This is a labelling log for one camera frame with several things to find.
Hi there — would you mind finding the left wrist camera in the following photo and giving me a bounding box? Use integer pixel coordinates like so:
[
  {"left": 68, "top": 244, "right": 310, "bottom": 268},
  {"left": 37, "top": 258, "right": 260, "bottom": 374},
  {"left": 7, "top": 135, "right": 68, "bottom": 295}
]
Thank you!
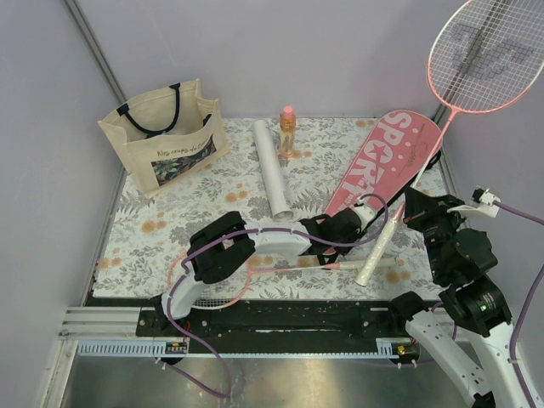
[{"left": 353, "top": 203, "right": 376, "bottom": 224}]

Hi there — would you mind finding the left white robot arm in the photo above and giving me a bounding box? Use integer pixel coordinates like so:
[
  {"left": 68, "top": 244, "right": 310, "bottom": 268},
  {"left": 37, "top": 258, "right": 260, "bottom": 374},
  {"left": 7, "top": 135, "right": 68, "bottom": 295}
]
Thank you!
[{"left": 153, "top": 204, "right": 376, "bottom": 336}]

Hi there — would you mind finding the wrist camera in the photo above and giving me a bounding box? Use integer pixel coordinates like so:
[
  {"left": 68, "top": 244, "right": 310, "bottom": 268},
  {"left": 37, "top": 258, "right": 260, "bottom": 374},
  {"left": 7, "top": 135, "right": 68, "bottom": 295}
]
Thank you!
[
  {"left": 446, "top": 187, "right": 502, "bottom": 218},
  {"left": 353, "top": 203, "right": 376, "bottom": 224}
]

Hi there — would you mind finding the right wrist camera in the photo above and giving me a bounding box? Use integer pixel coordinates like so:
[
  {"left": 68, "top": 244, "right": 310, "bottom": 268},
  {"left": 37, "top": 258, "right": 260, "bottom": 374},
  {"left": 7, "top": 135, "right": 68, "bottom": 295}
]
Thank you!
[{"left": 446, "top": 187, "right": 502, "bottom": 218}]

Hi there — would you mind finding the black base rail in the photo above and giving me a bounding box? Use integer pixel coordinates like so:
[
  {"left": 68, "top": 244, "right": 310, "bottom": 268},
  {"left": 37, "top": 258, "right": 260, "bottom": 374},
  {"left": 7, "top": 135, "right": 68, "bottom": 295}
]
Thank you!
[{"left": 135, "top": 300, "right": 411, "bottom": 352}]

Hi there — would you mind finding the floral table mat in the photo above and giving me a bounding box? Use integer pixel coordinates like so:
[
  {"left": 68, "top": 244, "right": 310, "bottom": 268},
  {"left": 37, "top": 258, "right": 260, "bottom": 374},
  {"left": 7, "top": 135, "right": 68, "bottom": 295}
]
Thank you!
[{"left": 89, "top": 118, "right": 439, "bottom": 305}]

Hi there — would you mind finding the white shuttlecock tube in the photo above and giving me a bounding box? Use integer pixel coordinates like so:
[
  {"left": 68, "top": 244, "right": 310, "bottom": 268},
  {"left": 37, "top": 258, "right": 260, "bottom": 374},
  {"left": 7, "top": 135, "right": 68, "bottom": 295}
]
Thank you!
[{"left": 252, "top": 119, "right": 293, "bottom": 222}]

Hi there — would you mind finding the pink racket cover bag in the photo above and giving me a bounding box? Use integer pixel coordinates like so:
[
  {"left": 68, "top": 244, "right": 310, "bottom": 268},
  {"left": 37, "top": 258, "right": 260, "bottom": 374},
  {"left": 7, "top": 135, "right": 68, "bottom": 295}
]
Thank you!
[{"left": 297, "top": 109, "right": 445, "bottom": 269}]

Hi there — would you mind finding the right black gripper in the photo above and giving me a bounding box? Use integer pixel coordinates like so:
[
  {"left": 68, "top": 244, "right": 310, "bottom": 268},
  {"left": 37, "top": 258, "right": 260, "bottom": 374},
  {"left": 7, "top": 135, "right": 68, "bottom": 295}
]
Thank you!
[{"left": 402, "top": 186, "right": 469, "bottom": 279}]

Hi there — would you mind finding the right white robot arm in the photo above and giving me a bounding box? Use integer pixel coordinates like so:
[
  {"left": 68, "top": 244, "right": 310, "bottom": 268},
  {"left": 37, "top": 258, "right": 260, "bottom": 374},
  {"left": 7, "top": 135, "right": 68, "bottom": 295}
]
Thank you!
[{"left": 387, "top": 188, "right": 543, "bottom": 407}]

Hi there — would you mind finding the orange drink bottle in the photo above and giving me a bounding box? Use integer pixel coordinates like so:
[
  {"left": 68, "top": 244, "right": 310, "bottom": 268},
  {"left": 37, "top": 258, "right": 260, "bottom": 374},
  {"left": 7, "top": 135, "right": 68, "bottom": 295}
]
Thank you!
[{"left": 280, "top": 105, "right": 297, "bottom": 157}]

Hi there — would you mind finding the pink racket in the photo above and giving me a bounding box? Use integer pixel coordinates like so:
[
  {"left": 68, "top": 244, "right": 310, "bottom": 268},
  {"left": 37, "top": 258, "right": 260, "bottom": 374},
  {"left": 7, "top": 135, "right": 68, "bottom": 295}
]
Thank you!
[
  {"left": 355, "top": 0, "right": 544, "bottom": 286},
  {"left": 167, "top": 252, "right": 396, "bottom": 310}
]

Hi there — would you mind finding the white cable duct strip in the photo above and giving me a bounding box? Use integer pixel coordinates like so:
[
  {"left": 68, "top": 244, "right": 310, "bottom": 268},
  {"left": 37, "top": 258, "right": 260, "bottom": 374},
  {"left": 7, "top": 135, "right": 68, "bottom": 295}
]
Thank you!
[{"left": 77, "top": 338, "right": 421, "bottom": 360}]

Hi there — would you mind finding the beige canvas tote bag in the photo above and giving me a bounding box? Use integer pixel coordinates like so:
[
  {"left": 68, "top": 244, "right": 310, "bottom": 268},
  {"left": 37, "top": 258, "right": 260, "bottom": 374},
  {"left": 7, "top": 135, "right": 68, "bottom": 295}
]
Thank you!
[{"left": 98, "top": 79, "right": 230, "bottom": 198}]

